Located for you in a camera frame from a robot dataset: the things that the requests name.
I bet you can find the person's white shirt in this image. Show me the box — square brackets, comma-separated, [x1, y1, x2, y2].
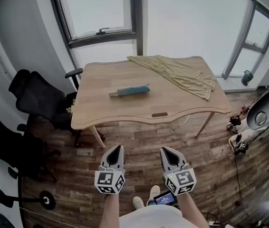
[118, 204, 188, 228]

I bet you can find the white shoe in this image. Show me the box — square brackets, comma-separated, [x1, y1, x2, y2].
[132, 196, 145, 210]
[146, 185, 161, 206]

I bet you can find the spare gripper device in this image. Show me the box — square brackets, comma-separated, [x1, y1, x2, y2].
[234, 140, 250, 155]
[226, 114, 242, 133]

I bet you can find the tablet with blue screen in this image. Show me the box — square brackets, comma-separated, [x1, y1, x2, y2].
[153, 190, 177, 206]

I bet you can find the grey machine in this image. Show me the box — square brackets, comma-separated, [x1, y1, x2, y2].
[245, 65, 269, 133]

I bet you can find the large fixed window pane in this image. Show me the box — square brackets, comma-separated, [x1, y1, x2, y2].
[146, 0, 254, 58]

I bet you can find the black-framed opening window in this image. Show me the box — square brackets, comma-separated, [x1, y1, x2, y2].
[47, 0, 138, 49]

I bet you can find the black cup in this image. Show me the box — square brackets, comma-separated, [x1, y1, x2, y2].
[240, 69, 254, 87]

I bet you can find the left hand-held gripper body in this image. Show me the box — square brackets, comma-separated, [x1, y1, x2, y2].
[94, 164, 126, 195]

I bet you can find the black cable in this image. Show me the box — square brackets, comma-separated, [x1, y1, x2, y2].
[233, 151, 244, 205]

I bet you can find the person's right forearm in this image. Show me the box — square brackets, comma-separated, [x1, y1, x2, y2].
[176, 192, 210, 228]

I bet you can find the yellow cloth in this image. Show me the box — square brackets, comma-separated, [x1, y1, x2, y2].
[127, 55, 218, 101]

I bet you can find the white power strip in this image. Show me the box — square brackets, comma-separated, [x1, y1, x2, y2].
[207, 219, 222, 228]

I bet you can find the wooden table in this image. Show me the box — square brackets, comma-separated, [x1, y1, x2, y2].
[70, 55, 233, 149]

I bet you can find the black round stand base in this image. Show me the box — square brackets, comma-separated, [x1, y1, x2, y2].
[38, 190, 57, 211]

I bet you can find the black office chair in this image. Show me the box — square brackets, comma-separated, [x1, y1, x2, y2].
[0, 114, 62, 182]
[8, 67, 84, 148]

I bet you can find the grey-framed side window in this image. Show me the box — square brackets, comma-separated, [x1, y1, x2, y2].
[221, 0, 269, 80]

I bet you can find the person's left forearm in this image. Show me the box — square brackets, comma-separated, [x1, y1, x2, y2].
[98, 193, 121, 228]

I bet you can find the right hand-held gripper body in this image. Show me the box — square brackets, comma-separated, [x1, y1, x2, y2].
[162, 163, 198, 197]

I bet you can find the teal umbrella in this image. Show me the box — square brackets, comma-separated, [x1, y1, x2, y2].
[108, 84, 151, 99]

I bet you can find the yellow-green plant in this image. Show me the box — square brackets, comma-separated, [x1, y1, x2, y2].
[66, 98, 77, 115]

